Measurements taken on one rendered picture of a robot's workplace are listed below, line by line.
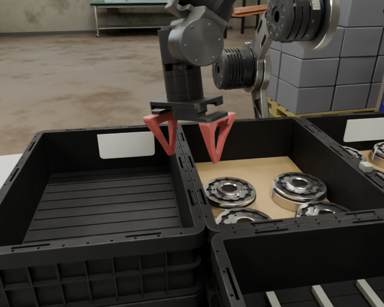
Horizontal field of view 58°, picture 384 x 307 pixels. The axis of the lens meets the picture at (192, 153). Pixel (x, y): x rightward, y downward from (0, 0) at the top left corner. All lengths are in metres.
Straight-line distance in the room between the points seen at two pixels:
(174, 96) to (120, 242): 0.22
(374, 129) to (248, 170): 0.35
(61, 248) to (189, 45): 0.29
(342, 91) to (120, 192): 3.00
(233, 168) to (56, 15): 10.11
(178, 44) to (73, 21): 10.31
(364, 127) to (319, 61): 2.37
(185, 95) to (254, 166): 0.37
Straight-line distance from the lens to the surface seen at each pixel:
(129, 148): 0.80
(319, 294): 0.53
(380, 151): 0.93
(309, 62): 3.26
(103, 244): 0.45
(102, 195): 0.73
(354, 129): 0.96
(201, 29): 0.44
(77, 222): 0.67
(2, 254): 0.48
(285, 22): 1.07
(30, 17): 10.85
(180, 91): 0.51
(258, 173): 0.80
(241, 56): 1.53
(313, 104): 3.41
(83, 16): 10.71
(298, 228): 0.48
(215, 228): 0.46
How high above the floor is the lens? 1.22
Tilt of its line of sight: 26 degrees down
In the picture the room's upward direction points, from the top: straight up
